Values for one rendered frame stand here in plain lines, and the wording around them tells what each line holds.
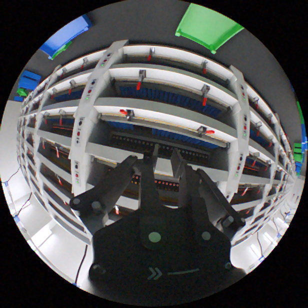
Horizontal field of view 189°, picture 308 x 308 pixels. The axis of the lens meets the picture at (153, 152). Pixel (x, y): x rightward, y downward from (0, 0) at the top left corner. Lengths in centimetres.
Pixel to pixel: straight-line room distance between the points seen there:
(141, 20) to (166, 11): 13
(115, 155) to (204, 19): 70
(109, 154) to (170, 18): 66
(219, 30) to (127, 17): 41
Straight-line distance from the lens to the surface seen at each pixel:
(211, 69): 60
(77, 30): 74
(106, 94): 49
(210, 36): 60
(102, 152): 36
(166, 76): 42
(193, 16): 57
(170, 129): 35
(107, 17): 66
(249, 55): 68
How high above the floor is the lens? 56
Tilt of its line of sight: 7 degrees up
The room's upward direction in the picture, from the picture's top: 168 degrees counter-clockwise
